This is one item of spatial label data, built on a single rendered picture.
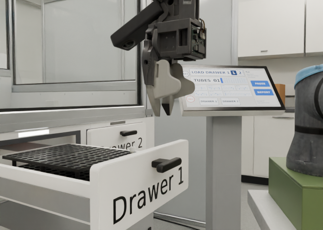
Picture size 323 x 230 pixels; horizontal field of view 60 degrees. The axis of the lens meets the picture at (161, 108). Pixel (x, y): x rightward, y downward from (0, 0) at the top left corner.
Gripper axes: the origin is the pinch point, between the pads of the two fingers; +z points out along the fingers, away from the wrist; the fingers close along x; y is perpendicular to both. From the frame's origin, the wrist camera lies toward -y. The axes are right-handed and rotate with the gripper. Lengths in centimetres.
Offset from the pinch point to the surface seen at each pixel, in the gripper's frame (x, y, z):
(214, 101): 89, -21, 0
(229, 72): 106, -19, -16
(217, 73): 102, -24, -15
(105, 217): -13.1, -1.0, 14.7
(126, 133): 29.1, -29.2, 9.5
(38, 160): -7.8, -22.3, 10.5
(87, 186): -12.3, -5.0, 11.4
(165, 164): -2.3, 2.4, 9.1
